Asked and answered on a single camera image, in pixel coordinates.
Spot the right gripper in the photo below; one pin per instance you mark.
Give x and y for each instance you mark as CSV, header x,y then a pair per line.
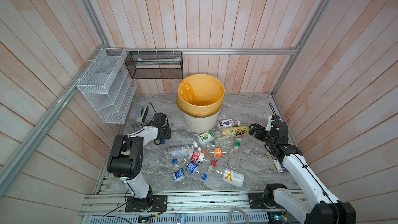
x,y
254,129

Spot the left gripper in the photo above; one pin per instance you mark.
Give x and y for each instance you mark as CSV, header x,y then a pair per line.
x,y
168,133

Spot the red label clear bottle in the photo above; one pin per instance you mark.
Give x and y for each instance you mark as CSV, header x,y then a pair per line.
x,y
199,157

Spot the large white yellow-logo bottle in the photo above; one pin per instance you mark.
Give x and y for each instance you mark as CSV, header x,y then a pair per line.
x,y
226,174

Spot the crushed blue label bottle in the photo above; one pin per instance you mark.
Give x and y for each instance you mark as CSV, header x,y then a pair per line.
x,y
196,171

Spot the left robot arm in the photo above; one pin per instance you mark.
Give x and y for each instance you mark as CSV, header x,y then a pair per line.
x,y
126,155

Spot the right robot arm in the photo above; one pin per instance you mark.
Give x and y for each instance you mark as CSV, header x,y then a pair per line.
x,y
321,206

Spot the white bin with yellow bag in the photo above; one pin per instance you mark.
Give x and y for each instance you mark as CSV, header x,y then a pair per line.
x,y
200,98

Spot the yellow label tea bottle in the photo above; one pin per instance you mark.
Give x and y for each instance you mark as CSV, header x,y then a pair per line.
x,y
235,131

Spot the purple grape juice bottle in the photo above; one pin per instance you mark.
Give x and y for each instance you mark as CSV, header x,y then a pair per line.
x,y
227,123

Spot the clear tall bottle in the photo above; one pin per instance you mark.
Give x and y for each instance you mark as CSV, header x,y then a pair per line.
x,y
233,161

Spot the clear green cap bottle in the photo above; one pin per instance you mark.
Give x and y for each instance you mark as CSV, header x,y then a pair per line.
x,y
223,141

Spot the long clear blue-label bottle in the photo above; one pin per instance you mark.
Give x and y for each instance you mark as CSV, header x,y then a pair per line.
x,y
181,151

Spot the orange label clear bottle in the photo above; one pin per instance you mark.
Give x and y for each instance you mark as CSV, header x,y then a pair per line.
x,y
216,152

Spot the green lime label bottle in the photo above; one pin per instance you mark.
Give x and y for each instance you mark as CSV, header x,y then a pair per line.
x,y
205,138

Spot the small blue label bottle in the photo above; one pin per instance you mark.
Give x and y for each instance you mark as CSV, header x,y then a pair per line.
x,y
178,175

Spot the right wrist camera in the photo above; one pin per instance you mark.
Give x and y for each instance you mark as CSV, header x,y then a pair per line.
x,y
272,118

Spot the black mesh wall basket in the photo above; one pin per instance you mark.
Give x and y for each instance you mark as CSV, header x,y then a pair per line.
x,y
155,64

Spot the white wire mesh shelf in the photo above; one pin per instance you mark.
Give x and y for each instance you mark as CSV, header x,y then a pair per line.
x,y
106,85

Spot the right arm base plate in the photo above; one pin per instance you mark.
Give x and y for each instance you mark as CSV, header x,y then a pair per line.
x,y
256,201

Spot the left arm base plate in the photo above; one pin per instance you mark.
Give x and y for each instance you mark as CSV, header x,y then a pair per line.
x,y
158,203

